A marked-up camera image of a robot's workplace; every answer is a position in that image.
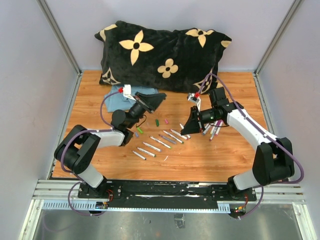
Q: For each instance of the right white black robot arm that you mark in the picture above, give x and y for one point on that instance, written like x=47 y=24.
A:
x=273 y=159

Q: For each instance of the light blue capped marker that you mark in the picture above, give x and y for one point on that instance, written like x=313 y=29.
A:
x=152 y=147

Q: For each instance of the purple capped pen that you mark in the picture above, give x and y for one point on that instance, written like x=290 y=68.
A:
x=219 y=124

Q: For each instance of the light blue folded cloth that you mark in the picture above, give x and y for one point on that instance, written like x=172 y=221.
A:
x=119 y=102

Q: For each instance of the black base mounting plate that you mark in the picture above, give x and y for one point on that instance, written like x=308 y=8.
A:
x=164 y=195

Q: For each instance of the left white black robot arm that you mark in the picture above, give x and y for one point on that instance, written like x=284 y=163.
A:
x=77 y=149

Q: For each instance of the green capped white marker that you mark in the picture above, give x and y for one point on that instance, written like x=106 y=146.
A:
x=147 y=152

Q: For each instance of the sky blue capped marker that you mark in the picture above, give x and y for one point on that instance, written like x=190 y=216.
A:
x=207 y=128

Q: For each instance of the aluminium frame rail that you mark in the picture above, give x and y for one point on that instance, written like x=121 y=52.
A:
x=59 y=35

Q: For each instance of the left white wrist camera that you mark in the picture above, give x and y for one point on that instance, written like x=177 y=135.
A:
x=127 y=92

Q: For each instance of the grey marker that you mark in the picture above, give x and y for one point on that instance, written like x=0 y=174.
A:
x=168 y=139

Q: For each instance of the blue capped white marker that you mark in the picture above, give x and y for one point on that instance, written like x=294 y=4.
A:
x=139 y=155

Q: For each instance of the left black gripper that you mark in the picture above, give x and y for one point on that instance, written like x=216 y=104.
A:
x=153 y=101

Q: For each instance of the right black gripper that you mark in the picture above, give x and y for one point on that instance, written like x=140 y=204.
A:
x=193 y=125

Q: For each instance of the black floral pillow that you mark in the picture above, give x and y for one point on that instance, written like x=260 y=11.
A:
x=182 y=61

